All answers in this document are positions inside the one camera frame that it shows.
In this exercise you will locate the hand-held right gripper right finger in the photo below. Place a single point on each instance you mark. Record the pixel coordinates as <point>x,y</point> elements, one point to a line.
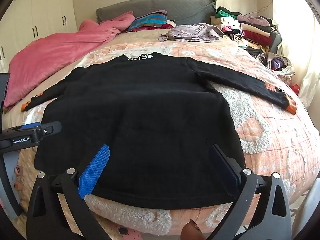
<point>225,170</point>

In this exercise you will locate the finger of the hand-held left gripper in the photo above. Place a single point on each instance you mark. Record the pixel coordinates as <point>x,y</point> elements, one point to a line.
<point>51,127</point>

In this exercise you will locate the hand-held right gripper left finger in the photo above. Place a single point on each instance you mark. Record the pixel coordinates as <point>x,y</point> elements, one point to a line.
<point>96,170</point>

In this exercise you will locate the black sweater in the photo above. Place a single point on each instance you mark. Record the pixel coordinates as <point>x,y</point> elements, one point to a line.
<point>140,120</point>

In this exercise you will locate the floral bag of clothes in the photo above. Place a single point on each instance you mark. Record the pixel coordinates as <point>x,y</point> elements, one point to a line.
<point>278,63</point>

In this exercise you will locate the pile of folded clothes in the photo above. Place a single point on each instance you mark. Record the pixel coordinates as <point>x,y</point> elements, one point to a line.
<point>247,30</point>

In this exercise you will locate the orange patterned fleece blanket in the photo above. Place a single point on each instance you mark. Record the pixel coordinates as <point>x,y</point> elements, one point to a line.
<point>270,135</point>

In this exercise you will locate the pink duvet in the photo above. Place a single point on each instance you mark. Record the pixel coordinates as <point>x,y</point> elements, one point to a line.
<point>50,55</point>

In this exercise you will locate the red bag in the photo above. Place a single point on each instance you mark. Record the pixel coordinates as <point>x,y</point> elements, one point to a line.
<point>295,89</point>

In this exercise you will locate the white wardrobe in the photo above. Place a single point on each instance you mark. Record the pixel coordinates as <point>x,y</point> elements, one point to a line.
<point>37,12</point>

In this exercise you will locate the beige bed sheet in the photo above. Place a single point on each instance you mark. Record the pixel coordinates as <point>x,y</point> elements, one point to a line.
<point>140,38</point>

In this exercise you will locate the grey chair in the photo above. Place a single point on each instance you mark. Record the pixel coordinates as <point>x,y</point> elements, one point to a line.
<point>276,42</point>

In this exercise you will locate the crumpled lilac garment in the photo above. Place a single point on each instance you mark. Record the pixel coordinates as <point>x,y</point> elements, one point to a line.
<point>192,32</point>

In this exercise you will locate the striped pillow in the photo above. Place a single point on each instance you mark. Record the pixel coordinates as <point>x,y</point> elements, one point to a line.
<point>147,21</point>

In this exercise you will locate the magenta cloth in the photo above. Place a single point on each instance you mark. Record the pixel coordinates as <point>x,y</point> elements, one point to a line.
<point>167,26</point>

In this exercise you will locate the cream curtain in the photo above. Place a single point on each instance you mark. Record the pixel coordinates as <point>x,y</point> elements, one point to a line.
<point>297,30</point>

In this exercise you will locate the grey padded headboard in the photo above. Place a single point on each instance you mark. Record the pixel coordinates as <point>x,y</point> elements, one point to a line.
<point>175,10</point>

